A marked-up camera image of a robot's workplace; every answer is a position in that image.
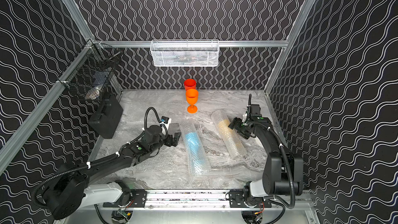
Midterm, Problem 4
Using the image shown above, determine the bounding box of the bubble yellow glass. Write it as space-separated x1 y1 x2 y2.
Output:
211 110 247 159

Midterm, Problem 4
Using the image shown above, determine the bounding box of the bubble blue glass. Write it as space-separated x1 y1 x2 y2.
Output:
180 121 211 176

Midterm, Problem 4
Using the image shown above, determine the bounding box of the orange plastic wine glass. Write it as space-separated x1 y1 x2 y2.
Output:
186 89 199 114

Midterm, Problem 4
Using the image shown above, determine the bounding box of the red plastic wine glass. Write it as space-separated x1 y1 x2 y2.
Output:
183 78 197 91

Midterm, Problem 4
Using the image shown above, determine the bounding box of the bubble orange glass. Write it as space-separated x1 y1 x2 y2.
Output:
125 144 189 175

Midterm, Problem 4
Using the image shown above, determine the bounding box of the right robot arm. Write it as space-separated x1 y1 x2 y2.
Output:
229 117 304 209

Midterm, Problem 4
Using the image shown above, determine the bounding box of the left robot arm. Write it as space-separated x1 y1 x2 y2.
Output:
31 132 181 220

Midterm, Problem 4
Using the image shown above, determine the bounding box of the black speaker box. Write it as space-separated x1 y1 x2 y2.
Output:
89 94 123 139

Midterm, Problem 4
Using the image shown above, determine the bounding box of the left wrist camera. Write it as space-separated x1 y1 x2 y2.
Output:
144 116 171 140

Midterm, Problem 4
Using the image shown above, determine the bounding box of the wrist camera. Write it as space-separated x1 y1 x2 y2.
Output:
244 104 262 122
144 116 171 140

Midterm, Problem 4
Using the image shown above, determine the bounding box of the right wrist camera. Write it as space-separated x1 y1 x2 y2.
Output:
244 104 262 122

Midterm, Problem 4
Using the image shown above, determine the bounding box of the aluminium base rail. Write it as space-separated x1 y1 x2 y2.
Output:
58 189 315 211

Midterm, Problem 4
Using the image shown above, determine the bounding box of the white wire mesh basket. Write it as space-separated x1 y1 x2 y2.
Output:
150 39 220 67

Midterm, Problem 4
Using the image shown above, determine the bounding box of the black wire mesh basket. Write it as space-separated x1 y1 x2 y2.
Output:
61 43 122 102

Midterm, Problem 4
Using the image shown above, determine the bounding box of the aluminium frame corner post left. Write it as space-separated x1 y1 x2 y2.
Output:
61 0 95 41

